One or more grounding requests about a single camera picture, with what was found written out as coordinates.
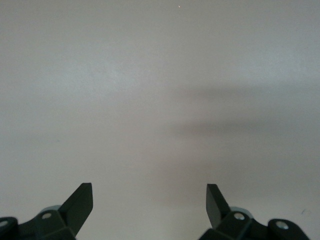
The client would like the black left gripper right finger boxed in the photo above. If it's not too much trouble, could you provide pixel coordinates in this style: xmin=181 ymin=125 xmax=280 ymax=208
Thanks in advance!
xmin=198 ymin=183 xmax=270 ymax=240

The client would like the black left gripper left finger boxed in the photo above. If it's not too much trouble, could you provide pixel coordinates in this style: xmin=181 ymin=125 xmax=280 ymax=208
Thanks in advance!
xmin=17 ymin=182 xmax=94 ymax=240

